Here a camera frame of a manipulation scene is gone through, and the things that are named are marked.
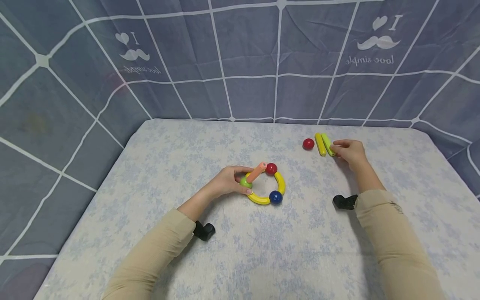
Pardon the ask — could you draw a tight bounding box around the person's left hand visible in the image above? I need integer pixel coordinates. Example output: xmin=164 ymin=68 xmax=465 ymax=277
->
xmin=205 ymin=165 xmax=256 ymax=200

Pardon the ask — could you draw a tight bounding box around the person's right hand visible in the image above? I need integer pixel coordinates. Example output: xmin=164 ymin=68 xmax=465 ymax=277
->
xmin=330 ymin=139 xmax=370 ymax=172

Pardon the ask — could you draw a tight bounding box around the lime green stick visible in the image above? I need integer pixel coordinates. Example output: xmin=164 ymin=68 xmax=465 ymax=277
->
xmin=321 ymin=133 xmax=337 ymax=157

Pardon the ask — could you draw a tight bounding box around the orange stick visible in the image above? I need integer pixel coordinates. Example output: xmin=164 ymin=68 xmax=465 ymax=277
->
xmin=246 ymin=162 xmax=268 ymax=183

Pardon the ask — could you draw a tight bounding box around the person's left forearm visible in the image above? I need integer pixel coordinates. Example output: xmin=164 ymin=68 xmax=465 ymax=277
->
xmin=100 ymin=187 xmax=218 ymax=300

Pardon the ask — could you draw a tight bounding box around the person's right forearm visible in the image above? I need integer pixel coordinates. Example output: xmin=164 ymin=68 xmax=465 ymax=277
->
xmin=352 ymin=161 xmax=448 ymax=300

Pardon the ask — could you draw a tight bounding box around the yellow curved piece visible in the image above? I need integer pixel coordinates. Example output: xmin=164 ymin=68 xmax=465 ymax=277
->
xmin=274 ymin=172 xmax=286 ymax=196
xmin=247 ymin=192 xmax=271 ymax=205

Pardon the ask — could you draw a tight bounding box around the yellow stick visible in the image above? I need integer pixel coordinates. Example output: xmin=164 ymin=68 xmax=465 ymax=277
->
xmin=314 ymin=133 xmax=327 ymax=157

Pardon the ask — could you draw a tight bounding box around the black wrist band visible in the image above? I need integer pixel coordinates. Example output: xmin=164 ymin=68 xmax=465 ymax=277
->
xmin=332 ymin=194 xmax=359 ymax=210
xmin=192 ymin=220 xmax=216 ymax=242

